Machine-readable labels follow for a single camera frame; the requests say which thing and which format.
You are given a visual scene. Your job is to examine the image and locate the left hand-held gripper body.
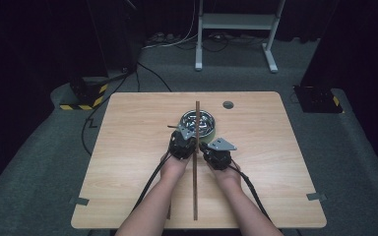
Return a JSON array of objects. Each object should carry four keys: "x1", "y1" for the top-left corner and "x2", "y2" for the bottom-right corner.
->
[{"x1": 167, "y1": 122, "x2": 198, "y2": 161}]

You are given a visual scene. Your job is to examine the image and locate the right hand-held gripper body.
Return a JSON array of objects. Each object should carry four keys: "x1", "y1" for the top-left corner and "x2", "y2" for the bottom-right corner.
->
[{"x1": 203, "y1": 137, "x2": 238, "y2": 172}]

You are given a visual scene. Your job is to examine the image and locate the person's right hand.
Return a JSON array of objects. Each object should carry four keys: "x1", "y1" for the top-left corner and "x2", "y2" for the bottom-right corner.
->
[{"x1": 206, "y1": 159, "x2": 244, "y2": 192}]

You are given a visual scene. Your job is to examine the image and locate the person's left hand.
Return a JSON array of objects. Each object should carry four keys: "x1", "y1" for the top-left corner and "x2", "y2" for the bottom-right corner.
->
[{"x1": 159, "y1": 150, "x2": 192, "y2": 181}]

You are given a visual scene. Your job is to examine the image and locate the round green coaster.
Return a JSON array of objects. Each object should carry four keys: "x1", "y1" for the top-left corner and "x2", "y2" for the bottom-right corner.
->
[{"x1": 176, "y1": 126, "x2": 217, "y2": 148}]

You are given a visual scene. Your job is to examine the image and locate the pile of metal screws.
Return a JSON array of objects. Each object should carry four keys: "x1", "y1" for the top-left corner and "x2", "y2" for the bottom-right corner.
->
[{"x1": 183, "y1": 114, "x2": 212, "y2": 136}]

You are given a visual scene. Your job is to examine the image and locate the round metal bowl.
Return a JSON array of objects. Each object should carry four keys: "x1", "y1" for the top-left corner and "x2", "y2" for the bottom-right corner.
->
[{"x1": 179, "y1": 109, "x2": 217, "y2": 139}]

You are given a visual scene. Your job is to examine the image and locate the grey tape piece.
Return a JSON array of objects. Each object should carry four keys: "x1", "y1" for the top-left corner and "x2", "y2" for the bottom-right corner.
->
[
  {"x1": 69, "y1": 197, "x2": 91, "y2": 207},
  {"x1": 306, "y1": 192, "x2": 328, "y2": 203}
]

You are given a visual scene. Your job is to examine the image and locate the black box with yellow stripes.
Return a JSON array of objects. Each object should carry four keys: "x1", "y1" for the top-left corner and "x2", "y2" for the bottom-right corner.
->
[{"x1": 59, "y1": 76, "x2": 109, "y2": 111}]

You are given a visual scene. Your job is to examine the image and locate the dark power strip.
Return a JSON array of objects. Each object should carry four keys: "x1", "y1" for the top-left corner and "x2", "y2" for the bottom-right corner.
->
[{"x1": 145, "y1": 31, "x2": 179, "y2": 46}]

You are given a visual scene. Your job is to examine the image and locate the black perforated box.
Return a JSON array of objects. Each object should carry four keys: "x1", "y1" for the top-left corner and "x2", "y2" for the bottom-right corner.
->
[{"x1": 292, "y1": 85, "x2": 346, "y2": 115}]

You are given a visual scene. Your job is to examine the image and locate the white metal stand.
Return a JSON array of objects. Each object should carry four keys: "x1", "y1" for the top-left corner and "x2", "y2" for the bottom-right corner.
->
[{"x1": 194, "y1": 0, "x2": 286, "y2": 74}]

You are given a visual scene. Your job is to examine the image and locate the dark stand pole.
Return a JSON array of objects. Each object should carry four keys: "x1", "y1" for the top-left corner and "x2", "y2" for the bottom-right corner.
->
[{"x1": 85, "y1": 0, "x2": 140, "y2": 77}]

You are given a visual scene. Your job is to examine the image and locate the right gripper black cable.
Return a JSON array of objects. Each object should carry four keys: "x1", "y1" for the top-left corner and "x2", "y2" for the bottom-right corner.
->
[{"x1": 228, "y1": 163, "x2": 273, "y2": 221}]

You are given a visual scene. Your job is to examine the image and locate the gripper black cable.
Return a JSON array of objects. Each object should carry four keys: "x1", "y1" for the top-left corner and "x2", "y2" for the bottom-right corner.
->
[
  {"x1": 228, "y1": 163, "x2": 273, "y2": 221},
  {"x1": 131, "y1": 150, "x2": 173, "y2": 214}
]

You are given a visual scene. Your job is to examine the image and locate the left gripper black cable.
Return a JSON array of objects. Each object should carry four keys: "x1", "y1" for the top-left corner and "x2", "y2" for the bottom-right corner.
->
[{"x1": 131, "y1": 150, "x2": 173, "y2": 214}]

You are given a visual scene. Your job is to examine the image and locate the short black floor cable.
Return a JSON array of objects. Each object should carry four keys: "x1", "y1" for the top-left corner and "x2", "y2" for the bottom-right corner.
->
[{"x1": 136, "y1": 61, "x2": 173, "y2": 93}]

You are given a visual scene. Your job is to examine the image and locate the long black floor cable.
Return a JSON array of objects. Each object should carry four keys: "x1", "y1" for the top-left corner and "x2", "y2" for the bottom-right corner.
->
[{"x1": 81, "y1": 63, "x2": 138, "y2": 157}]

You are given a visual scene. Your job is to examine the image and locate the white floor cable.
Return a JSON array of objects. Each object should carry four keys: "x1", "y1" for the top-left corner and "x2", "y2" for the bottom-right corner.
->
[{"x1": 142, "y1": 0, "x2": 201, "y2": 51}]

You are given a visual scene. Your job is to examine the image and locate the black cable bundle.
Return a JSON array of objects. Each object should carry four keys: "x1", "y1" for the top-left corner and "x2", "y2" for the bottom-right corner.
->
[{"x1": 202, "y1": 31, "x2": 264, "y2": 53}]

